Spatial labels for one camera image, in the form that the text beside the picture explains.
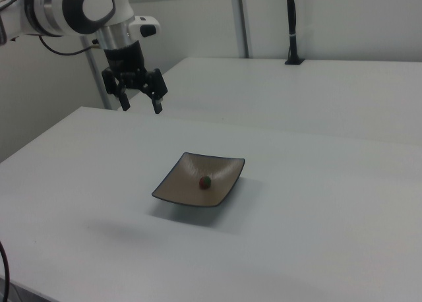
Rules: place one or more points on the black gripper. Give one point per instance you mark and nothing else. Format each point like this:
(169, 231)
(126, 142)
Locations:
(127, 59)

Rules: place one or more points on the red strawberry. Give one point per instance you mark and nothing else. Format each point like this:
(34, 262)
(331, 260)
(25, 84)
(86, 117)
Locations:
(205, 182)

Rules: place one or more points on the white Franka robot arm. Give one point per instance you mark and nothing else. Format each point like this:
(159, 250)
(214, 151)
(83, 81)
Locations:
(66, 8)

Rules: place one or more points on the square brown ceramic plate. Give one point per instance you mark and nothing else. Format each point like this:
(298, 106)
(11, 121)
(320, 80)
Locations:
(188, 190)

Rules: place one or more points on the grey aluminium partition post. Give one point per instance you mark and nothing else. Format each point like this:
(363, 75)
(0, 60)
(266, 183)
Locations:
(97, 78)
(244, 18)

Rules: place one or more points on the black camera pole with base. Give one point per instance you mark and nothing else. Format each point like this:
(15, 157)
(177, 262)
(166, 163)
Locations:
(291, 18)

